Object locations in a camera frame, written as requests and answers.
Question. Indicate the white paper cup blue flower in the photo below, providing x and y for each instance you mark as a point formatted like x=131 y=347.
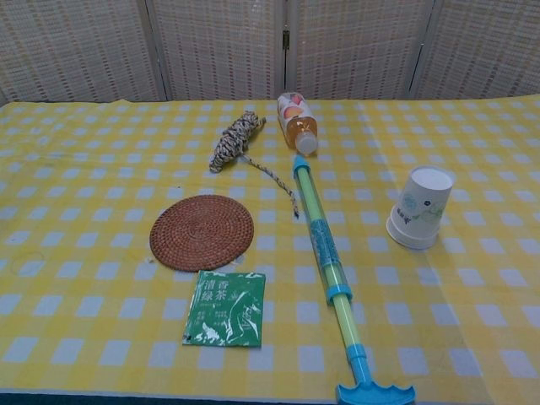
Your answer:
x=422 y=198

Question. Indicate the blue green water pump toy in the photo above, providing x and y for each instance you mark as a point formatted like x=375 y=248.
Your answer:
x=322 y=236

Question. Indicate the round brown rattan coaster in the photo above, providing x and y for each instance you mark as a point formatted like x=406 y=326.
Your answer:
x=201 y=232

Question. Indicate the peach juice plastic bottle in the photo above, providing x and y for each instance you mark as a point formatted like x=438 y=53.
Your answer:
x=298 y=122

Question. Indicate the green tea sachet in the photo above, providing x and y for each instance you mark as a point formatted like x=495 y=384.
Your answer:
x=225 y=310

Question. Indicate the woven folding screen panel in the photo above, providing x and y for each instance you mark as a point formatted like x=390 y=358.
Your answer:
x=71 y=46
x=219 y=46
x=485 y=46
x=358 y=46

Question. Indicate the brass screen hinge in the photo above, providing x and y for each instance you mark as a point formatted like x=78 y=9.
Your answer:
x=285 y=38

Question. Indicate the yellow white checked tablecloth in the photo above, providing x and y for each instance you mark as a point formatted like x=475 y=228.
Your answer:
x=84 y=211

